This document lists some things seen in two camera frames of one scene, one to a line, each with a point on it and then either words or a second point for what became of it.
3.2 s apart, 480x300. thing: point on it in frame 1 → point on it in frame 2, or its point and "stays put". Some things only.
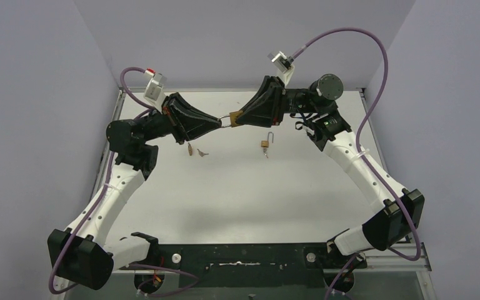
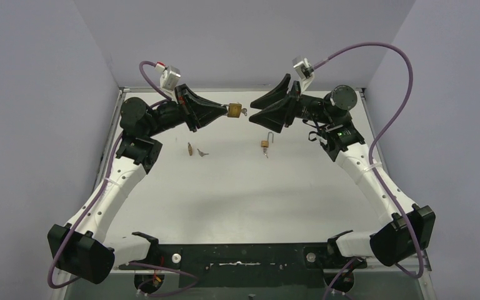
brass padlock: x=233 y=117 → x=234 y=110
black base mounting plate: x=290 y=265 stays put
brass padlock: x=265 y=143 stays put
